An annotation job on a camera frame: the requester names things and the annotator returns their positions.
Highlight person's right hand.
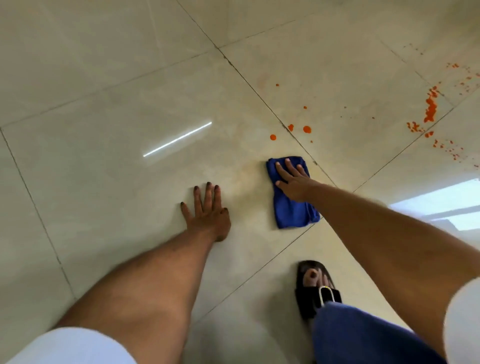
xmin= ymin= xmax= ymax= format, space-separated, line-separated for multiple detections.
xmin=275 ymin=158 xmax=323 ymax=203

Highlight person's left hand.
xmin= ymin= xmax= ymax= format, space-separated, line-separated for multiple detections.
xmin=180 ymin=182 xmax=232 ymax=243

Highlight blue cleaning cloth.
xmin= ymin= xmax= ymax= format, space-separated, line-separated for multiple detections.
xmin=266 ymin=156 xmax=322 ymax=230

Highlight person's left forearm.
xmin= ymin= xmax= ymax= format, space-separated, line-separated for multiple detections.
xmin=54 ymin=225 xmax=219 ymax=364

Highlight person's right forearm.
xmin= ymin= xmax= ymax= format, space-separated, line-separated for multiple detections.
xmin=307 ymin=181 xmax=480 ymax=361

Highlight person's foot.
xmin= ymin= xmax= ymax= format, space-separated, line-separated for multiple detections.
xmin=303 ymin=268 xmax=335 ymax=301

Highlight black sandal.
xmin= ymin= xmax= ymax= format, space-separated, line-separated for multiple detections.
xmin=295 ymin=260 xmax=343 ymax=322

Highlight orange sauce splatter spots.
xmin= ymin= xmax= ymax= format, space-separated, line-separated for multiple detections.
xmin=268 ymin=62 xmax=480 ymax=169

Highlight blue jeans leg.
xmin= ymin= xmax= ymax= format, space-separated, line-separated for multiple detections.
xmin=311 ymin=301 xmax=448 ymax=364

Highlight white left sleeve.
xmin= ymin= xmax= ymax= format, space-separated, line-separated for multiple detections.
xmin=5 ymin=326 xmax=138 ymax=364

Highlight white sleeve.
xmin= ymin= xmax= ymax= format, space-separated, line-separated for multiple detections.
xmin=443 ymin=276 xmax=480 ymax=364
xmin=5 ymin=326 xmax=138 ymax=364

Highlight white right sleeve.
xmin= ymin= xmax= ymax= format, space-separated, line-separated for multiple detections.
xmin=443 ymin=276 xmax=480 ymax=364

